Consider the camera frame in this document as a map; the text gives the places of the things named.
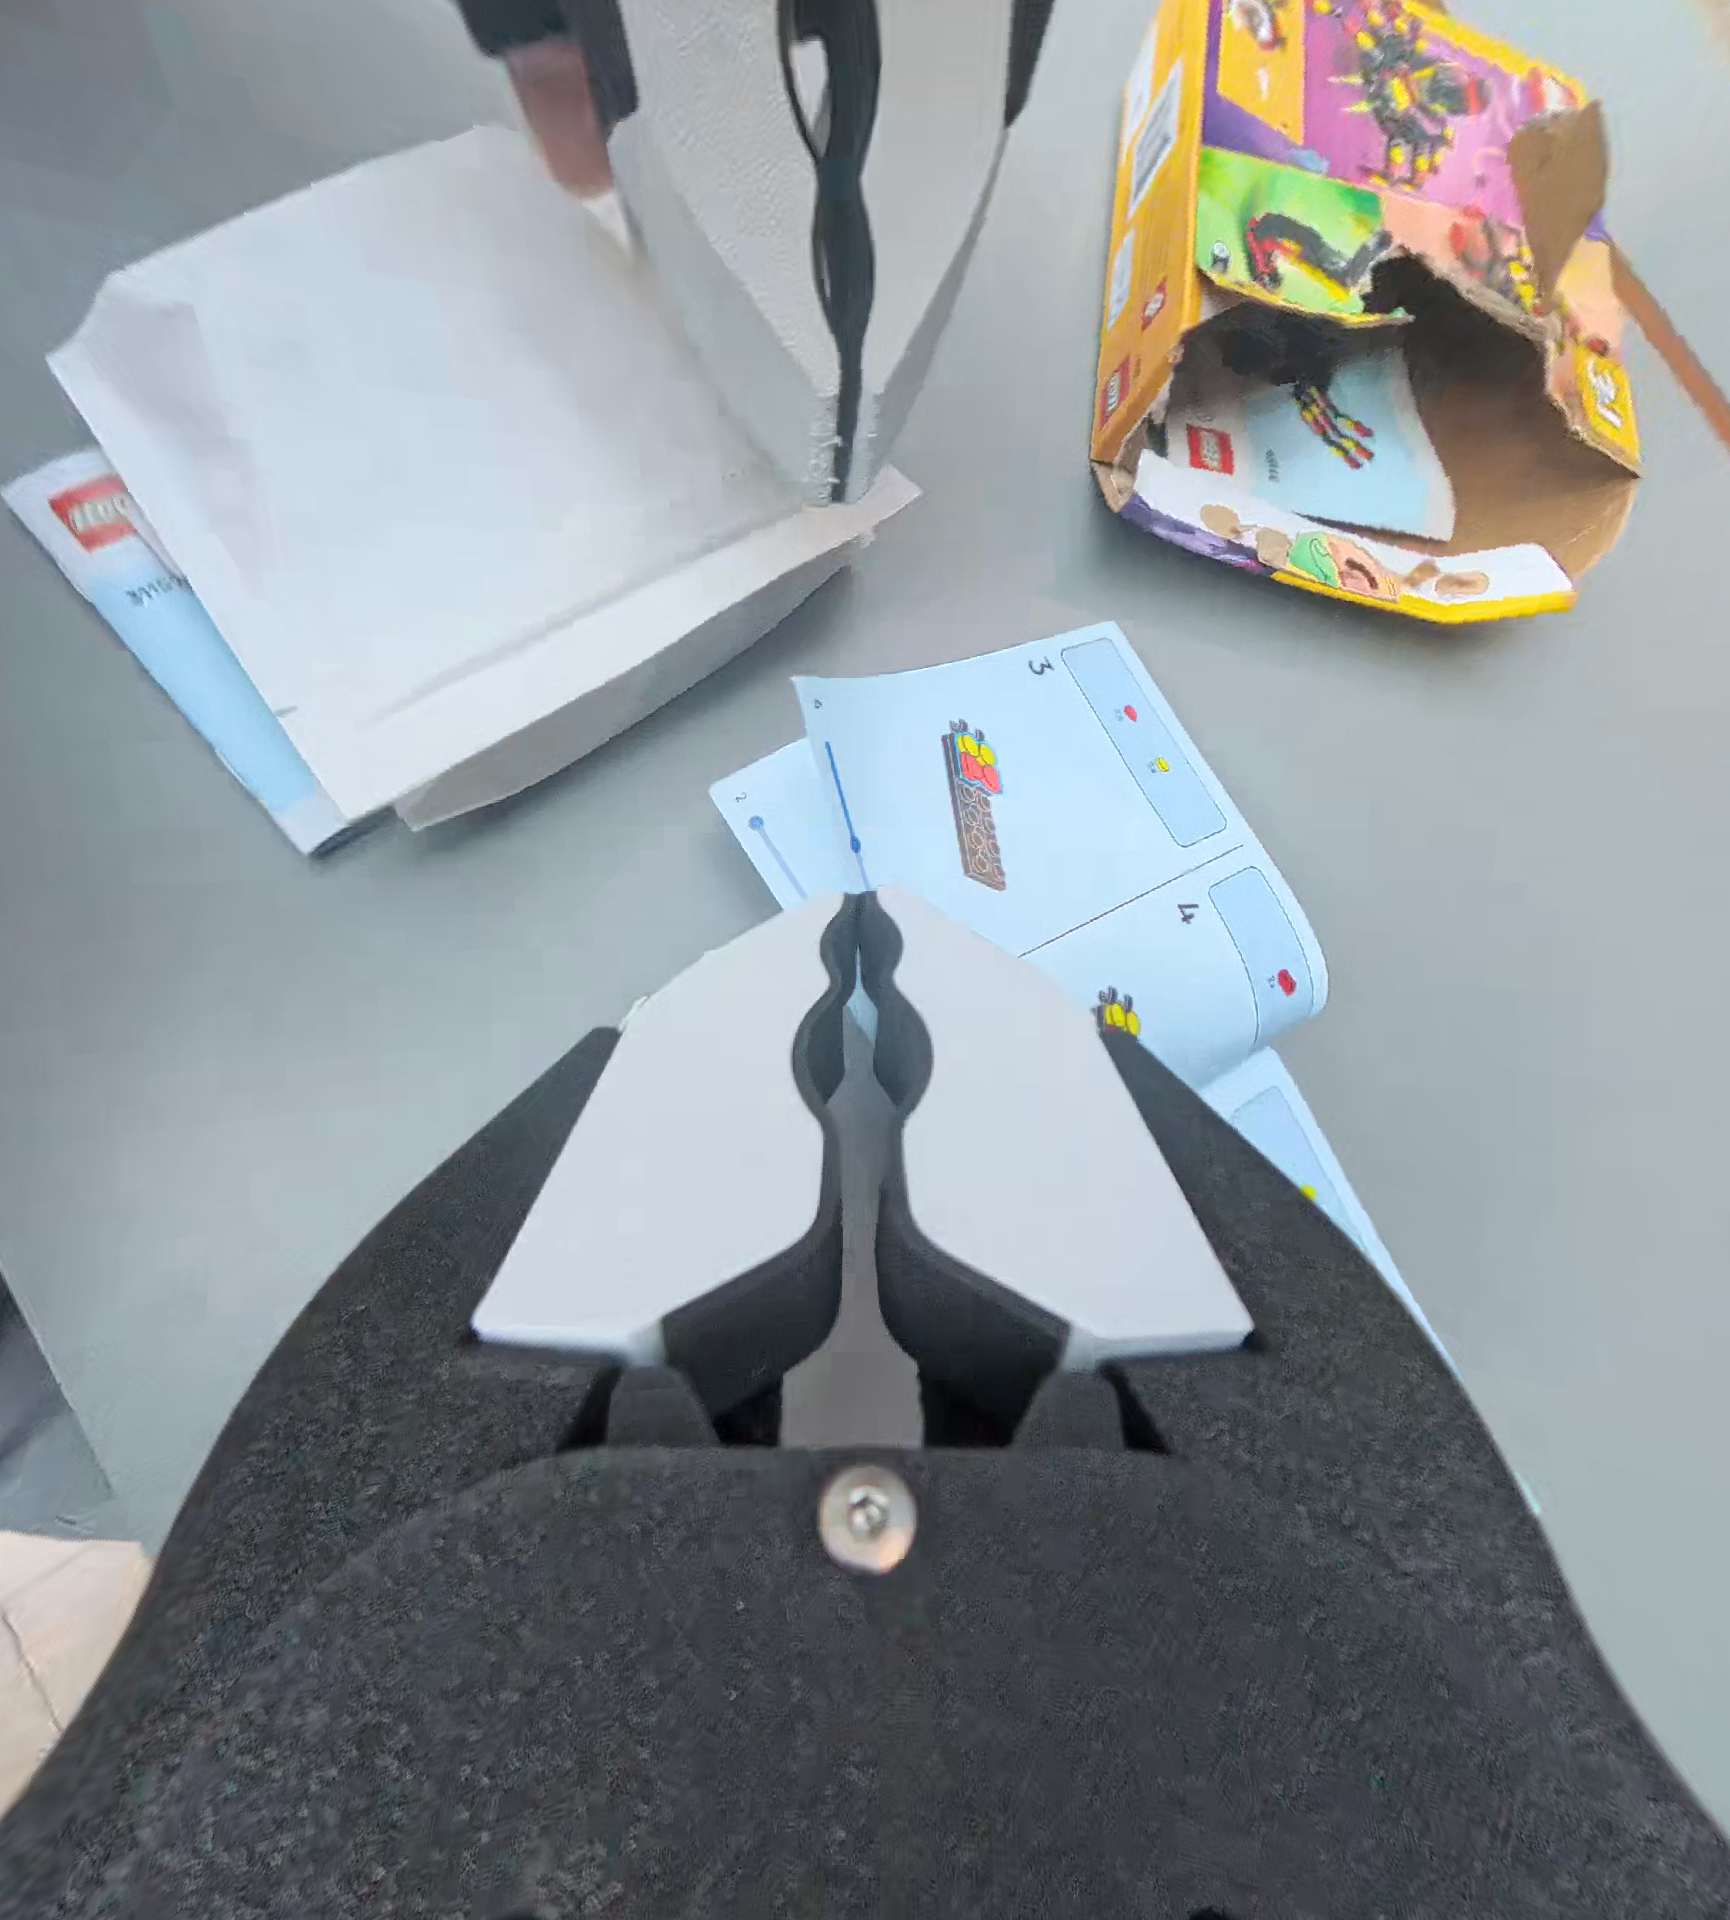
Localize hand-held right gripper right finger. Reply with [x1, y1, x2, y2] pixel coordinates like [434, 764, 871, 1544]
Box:
[857, 888, 1253, 1429]

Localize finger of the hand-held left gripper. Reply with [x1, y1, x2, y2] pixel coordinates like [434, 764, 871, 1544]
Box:
[605, 0, 855, 508]
[802, 0, 1030, 508]

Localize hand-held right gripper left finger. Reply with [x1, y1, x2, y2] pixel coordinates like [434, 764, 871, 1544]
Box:
[471, 894, 861, 1429]

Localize blue building instruction booklet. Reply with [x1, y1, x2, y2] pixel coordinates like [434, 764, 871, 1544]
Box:
[705, 622, 1459, 1361]

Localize white paper bag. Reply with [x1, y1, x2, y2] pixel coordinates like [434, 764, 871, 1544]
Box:
[45, 127, 873, 825]
[391, 472, 921, 834]

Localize blue booklet with red logo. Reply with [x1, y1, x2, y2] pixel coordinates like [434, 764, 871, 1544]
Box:
[0, 446, 394, 861]

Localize grey desk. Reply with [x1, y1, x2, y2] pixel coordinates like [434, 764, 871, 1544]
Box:
[0, 0, 1730, 1920]

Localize person's left hand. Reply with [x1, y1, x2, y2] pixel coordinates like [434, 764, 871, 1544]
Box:
[511, 42, 621, 201]

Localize colourful cardboard toy box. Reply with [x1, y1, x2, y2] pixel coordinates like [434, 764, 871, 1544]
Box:
[1086, 0, 1647, 627]

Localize small blue instruction leaflet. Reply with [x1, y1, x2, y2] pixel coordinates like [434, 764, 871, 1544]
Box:
[1161, 348, 1461, 547]

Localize orange-brown strip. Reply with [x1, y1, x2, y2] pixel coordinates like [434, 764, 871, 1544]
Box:
[1611, 240, 1730, 585]

